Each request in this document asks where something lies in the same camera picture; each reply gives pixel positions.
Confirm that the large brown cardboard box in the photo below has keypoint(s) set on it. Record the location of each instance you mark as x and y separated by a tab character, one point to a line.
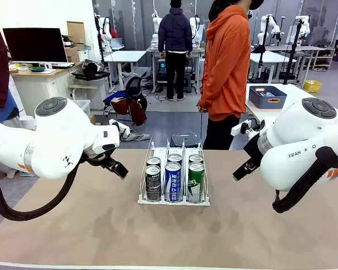
95	119

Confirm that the blue plastic basket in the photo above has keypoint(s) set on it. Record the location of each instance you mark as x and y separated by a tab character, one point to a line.
266	102

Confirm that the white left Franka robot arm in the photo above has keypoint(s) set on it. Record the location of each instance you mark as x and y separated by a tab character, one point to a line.
59	132

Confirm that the person in orange hoodie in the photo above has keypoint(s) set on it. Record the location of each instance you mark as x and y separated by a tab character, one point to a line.
228	70

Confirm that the blue Pocari Sweat can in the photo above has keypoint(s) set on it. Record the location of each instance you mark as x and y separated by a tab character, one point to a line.
174	158
173	182

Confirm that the open brown cardboard box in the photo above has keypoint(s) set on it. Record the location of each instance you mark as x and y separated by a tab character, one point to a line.
75	32

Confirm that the large white table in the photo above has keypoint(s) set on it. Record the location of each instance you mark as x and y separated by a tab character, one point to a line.
291	91

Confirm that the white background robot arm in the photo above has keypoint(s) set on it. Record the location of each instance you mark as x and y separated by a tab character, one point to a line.
304	28
157	22
107	29
273	26
197	28

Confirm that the person in dark jacket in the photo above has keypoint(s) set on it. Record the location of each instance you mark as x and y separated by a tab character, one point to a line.
174	36

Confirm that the yellow plastic basket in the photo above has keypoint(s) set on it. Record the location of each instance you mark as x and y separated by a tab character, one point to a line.
312	86

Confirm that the person's right hand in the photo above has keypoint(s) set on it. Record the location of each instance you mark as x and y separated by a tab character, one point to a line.
202	107

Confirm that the clear acrylic can rack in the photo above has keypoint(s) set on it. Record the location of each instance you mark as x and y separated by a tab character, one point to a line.
173	202

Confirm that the clear plastic storage box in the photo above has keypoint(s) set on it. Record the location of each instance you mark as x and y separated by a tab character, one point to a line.
83	105

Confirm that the person's right forearm orange sleeve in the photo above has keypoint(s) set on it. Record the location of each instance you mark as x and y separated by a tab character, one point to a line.
207	87

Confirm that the black tripod stand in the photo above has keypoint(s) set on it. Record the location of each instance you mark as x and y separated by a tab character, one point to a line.
291	59

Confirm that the black office chair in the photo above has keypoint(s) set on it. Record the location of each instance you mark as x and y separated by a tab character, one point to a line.
135	84

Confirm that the dark red bag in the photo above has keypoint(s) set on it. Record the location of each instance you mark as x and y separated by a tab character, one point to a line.
129	111

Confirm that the white office table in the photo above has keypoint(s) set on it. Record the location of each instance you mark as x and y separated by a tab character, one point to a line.
126	56
270	57

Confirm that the white plastic bin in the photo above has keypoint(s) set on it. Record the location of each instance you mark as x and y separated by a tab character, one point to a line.
83	55

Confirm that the blue cloth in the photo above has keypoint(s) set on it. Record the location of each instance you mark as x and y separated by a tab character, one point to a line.
115	98

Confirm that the green bowl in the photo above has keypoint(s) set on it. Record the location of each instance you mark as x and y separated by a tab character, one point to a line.
37	69

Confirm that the small brown cardboard box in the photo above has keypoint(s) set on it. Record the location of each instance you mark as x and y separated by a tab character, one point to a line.
71	53

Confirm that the green beverage can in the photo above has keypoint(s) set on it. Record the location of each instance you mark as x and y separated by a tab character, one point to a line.
196	158
196	182

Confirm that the black beverage can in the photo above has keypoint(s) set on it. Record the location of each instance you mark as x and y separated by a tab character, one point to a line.
153	161
153	182

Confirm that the black pole stand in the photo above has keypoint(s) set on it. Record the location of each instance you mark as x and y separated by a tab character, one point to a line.
258	80

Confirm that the wooden shelf table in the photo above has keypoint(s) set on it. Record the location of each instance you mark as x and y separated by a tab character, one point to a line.
321	48

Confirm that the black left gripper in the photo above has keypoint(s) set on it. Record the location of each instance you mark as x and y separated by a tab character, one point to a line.
98	157

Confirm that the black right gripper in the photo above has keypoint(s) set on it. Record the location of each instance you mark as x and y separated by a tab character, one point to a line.
252	149

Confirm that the white standing desk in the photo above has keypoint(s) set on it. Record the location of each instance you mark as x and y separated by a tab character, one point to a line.
155	50

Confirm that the grey crumpled cloth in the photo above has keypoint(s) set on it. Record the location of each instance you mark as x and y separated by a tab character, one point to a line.
136	137

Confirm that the black gear bundle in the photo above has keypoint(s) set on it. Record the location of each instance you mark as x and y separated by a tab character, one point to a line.
90	70

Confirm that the white desk with wood top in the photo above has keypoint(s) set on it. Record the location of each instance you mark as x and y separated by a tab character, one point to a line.
53	84

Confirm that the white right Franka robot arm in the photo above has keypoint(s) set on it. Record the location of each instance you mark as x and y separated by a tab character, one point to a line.
293	135

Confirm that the white paper roll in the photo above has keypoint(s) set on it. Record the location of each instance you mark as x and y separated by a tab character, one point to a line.
27	123

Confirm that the black computer monitor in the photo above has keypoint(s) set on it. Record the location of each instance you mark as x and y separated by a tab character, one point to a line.
35	45

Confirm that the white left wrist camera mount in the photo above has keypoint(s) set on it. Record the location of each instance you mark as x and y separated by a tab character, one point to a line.
124	130

